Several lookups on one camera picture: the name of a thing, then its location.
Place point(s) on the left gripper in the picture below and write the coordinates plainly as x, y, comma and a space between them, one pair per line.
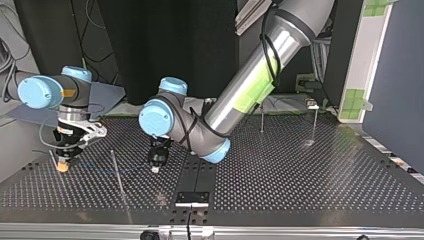
158, 154

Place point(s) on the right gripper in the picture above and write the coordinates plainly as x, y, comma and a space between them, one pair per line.
69, 140

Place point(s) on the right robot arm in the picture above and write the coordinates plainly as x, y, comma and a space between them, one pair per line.
40, 91

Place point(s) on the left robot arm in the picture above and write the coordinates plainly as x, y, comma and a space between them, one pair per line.
240, 86

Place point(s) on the connector holder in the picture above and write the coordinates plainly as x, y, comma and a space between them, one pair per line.
192, 199

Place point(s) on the black panel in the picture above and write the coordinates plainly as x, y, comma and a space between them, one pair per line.
166, 46

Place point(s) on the metal post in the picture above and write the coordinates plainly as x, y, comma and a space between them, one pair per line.
315, 121
53, 158
262, 118
117, 171

